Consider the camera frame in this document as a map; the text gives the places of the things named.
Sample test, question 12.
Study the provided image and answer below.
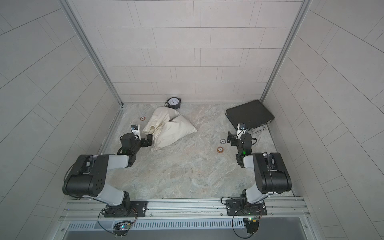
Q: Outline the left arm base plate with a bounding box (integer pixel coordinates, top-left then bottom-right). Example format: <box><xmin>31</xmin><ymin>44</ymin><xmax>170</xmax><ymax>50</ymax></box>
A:
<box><xmin>102</xmin><ymin>201</ymin><xmax>149</xmax><ymax>218</ymax></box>

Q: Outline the left corner aluminium post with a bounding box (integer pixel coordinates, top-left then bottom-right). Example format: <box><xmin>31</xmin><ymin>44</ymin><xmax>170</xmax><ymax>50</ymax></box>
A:
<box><xmin>58</xmin><ymin>0</ymin><xmax>124</xmax><ymax>108</ymax></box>

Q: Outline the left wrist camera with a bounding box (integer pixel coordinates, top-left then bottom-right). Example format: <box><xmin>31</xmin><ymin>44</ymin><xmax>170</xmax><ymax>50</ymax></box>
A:
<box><xmin>131</xmin><ymin>125</ymin><xmax>142</xmax><ymax>140</ymax></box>

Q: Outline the black round clock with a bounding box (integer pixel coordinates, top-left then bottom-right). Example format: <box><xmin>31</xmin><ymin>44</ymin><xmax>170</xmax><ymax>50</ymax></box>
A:
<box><xmin>164</xmin><ymin>97</ymin><xmax>181</xmax><ymax>110</ymax></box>

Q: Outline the controller board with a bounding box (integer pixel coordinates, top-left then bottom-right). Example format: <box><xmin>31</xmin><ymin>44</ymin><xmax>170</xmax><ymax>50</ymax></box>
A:
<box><xmin>113</xmin><ymin>221</ymin><xmax>133</xmax><ymax>238</ymax></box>
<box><xmin>243</xmin><ymin>218</ymin><xmax>260</xmax><ymax>235</ymax></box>

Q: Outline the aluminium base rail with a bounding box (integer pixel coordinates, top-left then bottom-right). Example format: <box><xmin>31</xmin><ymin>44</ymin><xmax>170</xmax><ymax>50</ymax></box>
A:
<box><xmin>58</xmin><ymin>196</ymin><xmax>311</xmax><ymax>223</ymax></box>

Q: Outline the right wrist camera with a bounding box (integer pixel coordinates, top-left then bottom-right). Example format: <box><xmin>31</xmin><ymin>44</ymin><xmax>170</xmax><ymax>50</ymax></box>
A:
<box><xmin>237</xmin><ymin>124</ymin><xmax>246</xmax><ymax>140</ymax></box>

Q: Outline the cream cloth soil bag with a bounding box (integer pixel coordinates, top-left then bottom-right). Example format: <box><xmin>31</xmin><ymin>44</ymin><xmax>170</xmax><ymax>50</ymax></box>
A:
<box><xmin>151</xmin><ymin>115</ymin><xmax>197</xmax><ymax>152</ymax></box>

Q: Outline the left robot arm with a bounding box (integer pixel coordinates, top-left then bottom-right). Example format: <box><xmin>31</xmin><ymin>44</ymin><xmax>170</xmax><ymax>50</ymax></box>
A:
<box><xmin>63</xmin><ymin>133</ymin><xmax>153</xmax><ymax>218</ymax></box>

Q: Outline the right controller board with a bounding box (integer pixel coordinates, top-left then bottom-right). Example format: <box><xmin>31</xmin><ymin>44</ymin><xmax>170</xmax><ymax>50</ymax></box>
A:
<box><xmin>243</xmin><ymin>218</ymin><xmax>260</xmax><ymax>235</ymax></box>

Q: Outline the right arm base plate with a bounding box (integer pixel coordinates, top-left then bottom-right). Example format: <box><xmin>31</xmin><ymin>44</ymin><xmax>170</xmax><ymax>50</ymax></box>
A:
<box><xmin>221</xmin><ymin>198</ymin><xmax>268</xmax><ymax>216</ymax></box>

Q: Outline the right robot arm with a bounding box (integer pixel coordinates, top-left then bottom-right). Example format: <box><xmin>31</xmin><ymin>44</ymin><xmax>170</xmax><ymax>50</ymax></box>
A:
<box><xmin>227</xmin><ymin>132</ymin><xmax>292</xmax><ymax>209</ymax></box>

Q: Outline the black hard case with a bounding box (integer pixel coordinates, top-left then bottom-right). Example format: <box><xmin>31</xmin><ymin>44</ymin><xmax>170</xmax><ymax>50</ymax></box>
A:
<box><xmin>226</xmin><ymin>100</ymin><xmax>275</xmax><ymax>131</ymax></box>

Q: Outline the corner aluminium post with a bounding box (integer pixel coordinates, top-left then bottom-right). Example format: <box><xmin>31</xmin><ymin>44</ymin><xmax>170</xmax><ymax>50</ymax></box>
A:
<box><xmin>260</xmin><ymin>0</ymin><xmax>312</xmax><ymax>104</ymax></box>
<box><xmin>58</xmin><ymin>0</ymin><xmax>124</xmax><ymax>108</ymax></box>

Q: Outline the left controller board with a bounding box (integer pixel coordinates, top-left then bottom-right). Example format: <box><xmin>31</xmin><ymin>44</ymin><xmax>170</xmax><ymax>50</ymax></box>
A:
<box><xmin>113</xmin><ymin>221</ymin><xmax>133</xmax><ymax>238</ymax></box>

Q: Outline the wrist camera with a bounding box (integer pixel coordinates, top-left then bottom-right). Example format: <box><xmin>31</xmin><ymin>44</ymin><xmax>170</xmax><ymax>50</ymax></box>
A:
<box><xmin>131</xmin><ymin>125</ymin><xmax>142</xmax><ymax>140</ymax></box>
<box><xmin>237</xmin><ymin>124</ymin><xmax>246</xmax><ymax>140</ymax></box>

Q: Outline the right corner aluminium post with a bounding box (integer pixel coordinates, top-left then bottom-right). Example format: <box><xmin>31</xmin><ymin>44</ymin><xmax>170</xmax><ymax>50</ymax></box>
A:
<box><xmin>260</xmin><ymin>0</ymin><xmax>312</xmax><ymax>104</ymax></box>

